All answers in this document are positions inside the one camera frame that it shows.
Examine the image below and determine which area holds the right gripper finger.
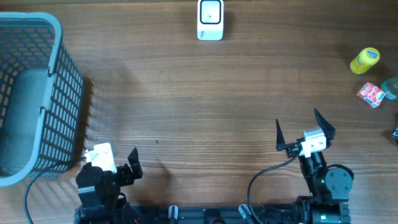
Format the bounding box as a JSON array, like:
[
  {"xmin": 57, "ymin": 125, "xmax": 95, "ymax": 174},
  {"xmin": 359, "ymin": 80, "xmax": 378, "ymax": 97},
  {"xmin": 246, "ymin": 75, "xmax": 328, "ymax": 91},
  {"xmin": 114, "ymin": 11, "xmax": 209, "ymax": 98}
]
[
  {"xmin": 314, "ymin": 108, "xmax": 336, "ymax": 140},
  {"xmin": 275, "ymin": 119, "xmax": 295, "ymax": 151}
]

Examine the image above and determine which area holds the red snack box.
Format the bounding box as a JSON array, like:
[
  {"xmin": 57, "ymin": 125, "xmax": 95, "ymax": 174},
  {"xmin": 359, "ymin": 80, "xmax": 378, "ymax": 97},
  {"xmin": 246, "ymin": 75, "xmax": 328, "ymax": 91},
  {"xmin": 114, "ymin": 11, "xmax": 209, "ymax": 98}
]
[{"xmin": 356, "ymin": 82, "xmax": 386, "ymax": 108}]

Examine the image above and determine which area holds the black red snack packet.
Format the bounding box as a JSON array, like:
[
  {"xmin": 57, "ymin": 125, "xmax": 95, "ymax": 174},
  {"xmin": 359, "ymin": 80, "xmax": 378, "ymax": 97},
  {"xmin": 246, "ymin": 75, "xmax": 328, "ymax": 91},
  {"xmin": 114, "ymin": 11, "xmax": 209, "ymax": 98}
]
[{"xmin": 392, "ymin": 127, "xmax": 398, "ymax": 142}]

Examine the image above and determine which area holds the colourful tin can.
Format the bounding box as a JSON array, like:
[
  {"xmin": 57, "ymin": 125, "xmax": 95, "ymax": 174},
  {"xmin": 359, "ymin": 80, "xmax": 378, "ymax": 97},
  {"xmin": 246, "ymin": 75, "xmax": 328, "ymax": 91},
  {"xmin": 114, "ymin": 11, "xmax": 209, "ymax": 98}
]
[{"xmin": 381, "ymin": 77, "xmax": 398, "ymax": 100}]

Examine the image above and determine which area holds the yellow lidded jar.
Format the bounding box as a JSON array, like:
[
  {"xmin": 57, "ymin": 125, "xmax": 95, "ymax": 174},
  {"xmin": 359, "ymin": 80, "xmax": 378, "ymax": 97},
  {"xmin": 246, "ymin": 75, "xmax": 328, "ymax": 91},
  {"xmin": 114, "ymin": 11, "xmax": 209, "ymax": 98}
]
[{"xmin": 349, "ymin": 47, "xmax": 381, "ymax": 75}]

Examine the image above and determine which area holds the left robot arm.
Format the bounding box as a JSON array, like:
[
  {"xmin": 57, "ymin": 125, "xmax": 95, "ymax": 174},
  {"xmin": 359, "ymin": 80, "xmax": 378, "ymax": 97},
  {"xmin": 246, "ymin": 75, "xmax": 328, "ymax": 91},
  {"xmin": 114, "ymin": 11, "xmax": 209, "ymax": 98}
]
[{"xmin": 74, "ymin": 148, "xmax": 143, "ymax": 224}]

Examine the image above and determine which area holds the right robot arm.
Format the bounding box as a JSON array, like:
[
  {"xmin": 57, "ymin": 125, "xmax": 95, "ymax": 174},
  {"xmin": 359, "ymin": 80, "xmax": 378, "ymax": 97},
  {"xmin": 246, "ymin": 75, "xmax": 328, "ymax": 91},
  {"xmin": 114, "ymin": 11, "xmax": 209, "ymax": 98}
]
[{"xmin": 264, "ymin": 109, "xmax": 354, "ymax": 224}]

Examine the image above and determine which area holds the white barcode scanner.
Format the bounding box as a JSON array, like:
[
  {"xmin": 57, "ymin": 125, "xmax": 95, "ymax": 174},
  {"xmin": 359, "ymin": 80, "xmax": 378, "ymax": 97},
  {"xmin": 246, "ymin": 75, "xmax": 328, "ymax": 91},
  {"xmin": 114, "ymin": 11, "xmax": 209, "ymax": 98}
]
[{"xmin": 197, "ymin": 0, "xmax": 224, "ymax": 41}]

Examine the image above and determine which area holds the grey plastic mesh basket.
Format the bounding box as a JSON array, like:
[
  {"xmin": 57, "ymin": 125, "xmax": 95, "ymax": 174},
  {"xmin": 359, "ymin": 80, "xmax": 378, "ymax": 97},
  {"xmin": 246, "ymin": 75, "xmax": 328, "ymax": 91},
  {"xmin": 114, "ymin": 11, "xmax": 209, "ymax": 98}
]
[{"xmin": 1, "ymin": 12, "xmax": 84, "ymax": 187}]

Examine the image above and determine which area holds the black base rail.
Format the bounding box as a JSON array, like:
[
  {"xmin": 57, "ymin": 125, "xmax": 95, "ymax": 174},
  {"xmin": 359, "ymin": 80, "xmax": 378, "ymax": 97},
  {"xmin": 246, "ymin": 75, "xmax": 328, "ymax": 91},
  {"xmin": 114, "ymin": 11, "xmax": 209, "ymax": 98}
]
[{"xmin": 74, "ymin": 203, "xmax": 351, "ymax": 224}]

